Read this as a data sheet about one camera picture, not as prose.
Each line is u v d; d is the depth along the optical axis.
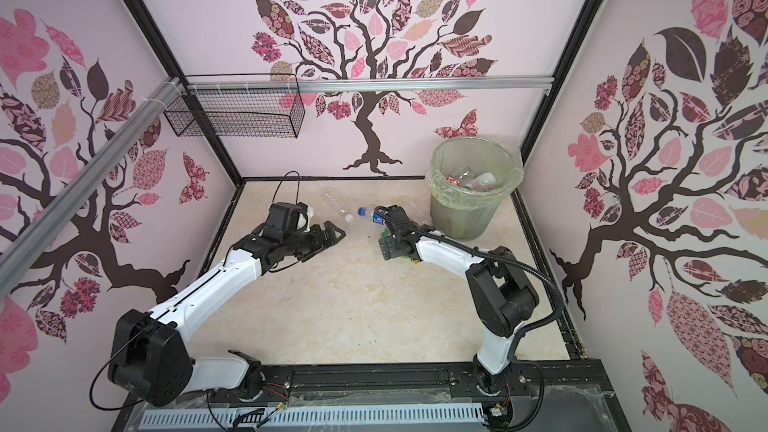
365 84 0.93
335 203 1.07
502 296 0.47
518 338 0.52
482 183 0.98
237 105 0.95
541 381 0.70
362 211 1.07
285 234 0.65
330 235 0.74
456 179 1.00
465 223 0.94
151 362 0.40
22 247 0.50
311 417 0.70
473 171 1.00
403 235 0.71
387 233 0.75
